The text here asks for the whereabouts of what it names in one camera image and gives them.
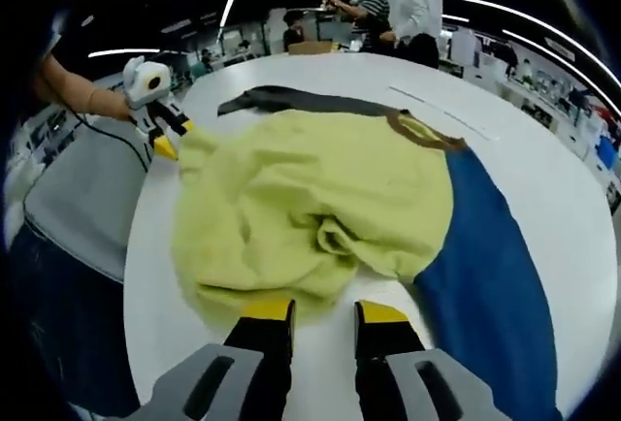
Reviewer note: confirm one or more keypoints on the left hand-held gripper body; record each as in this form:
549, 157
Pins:
143, 81

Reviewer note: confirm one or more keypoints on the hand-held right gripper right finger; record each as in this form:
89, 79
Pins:
383, 358

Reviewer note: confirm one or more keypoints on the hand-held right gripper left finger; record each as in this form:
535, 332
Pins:
262, 353

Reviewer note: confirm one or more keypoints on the white template panel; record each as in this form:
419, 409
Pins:
444, 114

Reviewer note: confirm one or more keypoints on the person's left hand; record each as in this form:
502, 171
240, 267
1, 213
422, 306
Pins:
111, 106

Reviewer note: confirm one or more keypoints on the brown cardboard box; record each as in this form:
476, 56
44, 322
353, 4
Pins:
310, 48

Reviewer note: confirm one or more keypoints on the blue plastic bin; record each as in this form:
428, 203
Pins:
610, 152

